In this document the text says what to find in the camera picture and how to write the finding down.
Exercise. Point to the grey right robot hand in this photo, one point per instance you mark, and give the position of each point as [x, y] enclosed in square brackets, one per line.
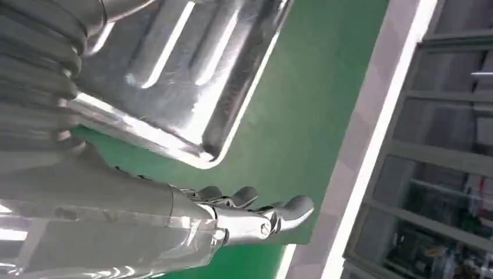
[115, 215]

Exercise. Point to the steel scale tray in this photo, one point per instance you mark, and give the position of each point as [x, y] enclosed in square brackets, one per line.
[173, 77]

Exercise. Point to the dark green table mat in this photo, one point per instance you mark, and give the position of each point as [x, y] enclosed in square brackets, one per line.
[289, 115]

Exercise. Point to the aluminium conveyor side rail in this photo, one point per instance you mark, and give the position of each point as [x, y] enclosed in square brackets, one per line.
[285, 265]

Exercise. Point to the glass partition with metal frame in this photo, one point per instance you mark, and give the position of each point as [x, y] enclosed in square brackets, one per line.
[423, 154]

